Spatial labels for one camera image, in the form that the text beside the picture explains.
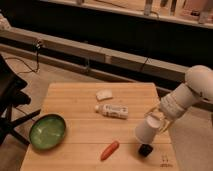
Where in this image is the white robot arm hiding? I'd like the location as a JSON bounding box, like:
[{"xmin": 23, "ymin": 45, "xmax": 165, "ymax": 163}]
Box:
[{"xmin": 135, "ymin": 65, "xmax": 213, "ymax": 144}]

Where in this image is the green bowl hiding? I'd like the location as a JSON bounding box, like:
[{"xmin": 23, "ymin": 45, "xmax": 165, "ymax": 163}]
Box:
[{"xmin": 29, "ymin": 114, "xmax": 66, "ymax": 150}]

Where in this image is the orange carrot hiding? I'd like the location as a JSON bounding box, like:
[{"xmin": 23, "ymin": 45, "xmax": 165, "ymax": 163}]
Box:
[{"xmin": 100, "ymin": 141, "xmax": 119, "ymax": 161}]

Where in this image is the black cable on floor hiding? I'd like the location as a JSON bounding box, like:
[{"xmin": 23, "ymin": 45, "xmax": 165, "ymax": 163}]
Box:
[{"xmin": 3, "ymin": 39, "xmax": 44, "ymax": 75}]

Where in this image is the white plastic bottle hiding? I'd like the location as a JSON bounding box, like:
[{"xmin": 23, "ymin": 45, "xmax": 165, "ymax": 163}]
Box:
[{"xmin": 95, "ymin": 104, "xmax": 128, "ymax": 119}]

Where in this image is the black ceramic cup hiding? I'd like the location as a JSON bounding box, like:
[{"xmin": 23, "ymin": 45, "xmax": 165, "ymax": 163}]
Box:
[{"xmin": 138, "ymin": 144, "xmax": 153, "ymax": 157}]

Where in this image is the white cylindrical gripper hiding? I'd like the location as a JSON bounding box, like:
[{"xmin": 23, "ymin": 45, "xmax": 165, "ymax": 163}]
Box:
[{"xmin": 135, "ymin": 105, "xmax": 172, "ymax": 144}]

